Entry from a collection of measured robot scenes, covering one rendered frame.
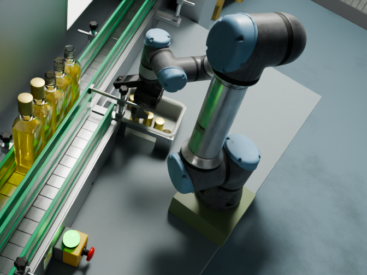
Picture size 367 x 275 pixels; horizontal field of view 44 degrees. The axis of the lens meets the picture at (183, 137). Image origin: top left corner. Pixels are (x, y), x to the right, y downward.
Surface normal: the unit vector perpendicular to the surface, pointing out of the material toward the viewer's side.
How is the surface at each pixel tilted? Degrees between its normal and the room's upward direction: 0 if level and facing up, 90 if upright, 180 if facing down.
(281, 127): 0
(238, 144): 11
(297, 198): 0
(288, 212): 0
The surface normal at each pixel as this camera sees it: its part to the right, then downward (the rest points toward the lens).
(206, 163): 0.26, 0.04
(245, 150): 0.39, -0.64
